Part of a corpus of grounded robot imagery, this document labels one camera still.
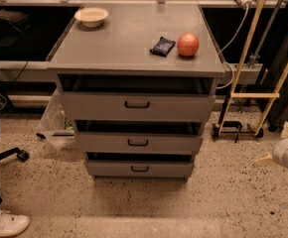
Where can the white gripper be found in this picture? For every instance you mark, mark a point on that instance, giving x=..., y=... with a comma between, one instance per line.
x=283, y=153

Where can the grey bottom drawer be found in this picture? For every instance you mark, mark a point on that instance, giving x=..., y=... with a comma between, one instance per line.
x=139, y=165

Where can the grey drawer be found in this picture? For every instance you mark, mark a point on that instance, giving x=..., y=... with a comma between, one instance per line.
x=138, y=136
x=139, y=165
x=136, y=98

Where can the grey drawer cabinet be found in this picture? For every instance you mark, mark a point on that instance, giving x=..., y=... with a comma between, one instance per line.
x=121, y=46

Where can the grey middle drawer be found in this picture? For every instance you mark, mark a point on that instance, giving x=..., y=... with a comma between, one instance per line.
x=138, y=136

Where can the grey top drawer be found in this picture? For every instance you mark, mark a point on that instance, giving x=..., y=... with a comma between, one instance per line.
x=136, y=98

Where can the red apple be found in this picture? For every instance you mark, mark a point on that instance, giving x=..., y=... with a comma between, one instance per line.
x=188, y=45

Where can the dark blue snack packet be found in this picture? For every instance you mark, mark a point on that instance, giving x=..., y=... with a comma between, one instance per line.
x=163, y=47

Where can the clear plastic bag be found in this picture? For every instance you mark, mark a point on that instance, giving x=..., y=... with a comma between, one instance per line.
x=54, y=125

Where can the white bowl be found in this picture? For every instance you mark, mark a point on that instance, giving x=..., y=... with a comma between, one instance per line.
x=91, y=17

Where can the black office chair base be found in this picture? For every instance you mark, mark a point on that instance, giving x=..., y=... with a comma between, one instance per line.
x=21, y=155

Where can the white sneaker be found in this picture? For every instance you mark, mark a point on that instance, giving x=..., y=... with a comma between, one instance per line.
x=11, y=225

